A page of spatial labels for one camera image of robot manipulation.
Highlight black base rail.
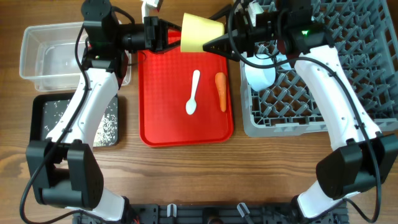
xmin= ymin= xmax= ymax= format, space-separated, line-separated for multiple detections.
xmin=72 ymin=202 xmax=349 ymax=224

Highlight clear plastic waste bin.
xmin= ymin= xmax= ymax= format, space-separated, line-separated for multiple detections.
xmin=19 ymin=21 xmax=132 ymax=92

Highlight yellow plastic cup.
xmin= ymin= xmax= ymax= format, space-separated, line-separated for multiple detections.
xmin=180 ymin=13 xmax=224 ymax=53

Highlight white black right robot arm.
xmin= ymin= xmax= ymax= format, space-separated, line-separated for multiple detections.
xmin=203 ymin=1 xmax=397 ymax=223

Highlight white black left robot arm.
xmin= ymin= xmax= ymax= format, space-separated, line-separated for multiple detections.
xmin=25 ymin=1 xmax=180 ymax=223

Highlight white plastic spoon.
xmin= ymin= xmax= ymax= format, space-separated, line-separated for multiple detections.
xmin=185 ymin=70 xmax=200 ymax=115

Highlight light blue plate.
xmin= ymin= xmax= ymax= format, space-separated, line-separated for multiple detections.
xmin=275 ymin=52 xmax=293 ymax=72

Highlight grey dishwasher rack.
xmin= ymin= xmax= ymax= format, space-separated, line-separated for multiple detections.
xmin=240 ymin=0 xmax=397 ymax=138

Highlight red serving tray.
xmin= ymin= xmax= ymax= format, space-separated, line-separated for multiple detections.
xmin=137 ymin=48 xmax=234 ymax=147

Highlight black waste tray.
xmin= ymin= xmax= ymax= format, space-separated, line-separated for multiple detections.
xmin=29 ymin=93 xmax=119 ymax=147

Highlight white rice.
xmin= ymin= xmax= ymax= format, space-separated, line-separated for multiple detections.
xmin=39 ymin=96 xmax=119 ymax=147

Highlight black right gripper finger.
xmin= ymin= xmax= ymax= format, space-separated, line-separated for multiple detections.
xmin=214 ymin=4 xmax=233 ymax=21
xmin=203 ymin=33 xmax=240 ymax=61

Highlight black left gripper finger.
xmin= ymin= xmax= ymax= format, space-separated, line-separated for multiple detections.
xmin=157 ymin=40 xmax=181 ymax=54
xmin=160 ymin=19 xmax=182 ymax=33

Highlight light blue rice bowl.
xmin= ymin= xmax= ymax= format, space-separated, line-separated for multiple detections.
xmin=244 ymin=57 xmax=276 ymax=91

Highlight orange carrot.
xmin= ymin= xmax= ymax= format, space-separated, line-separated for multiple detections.
xmin=215 ymin=72 xmax=227 ymax=112

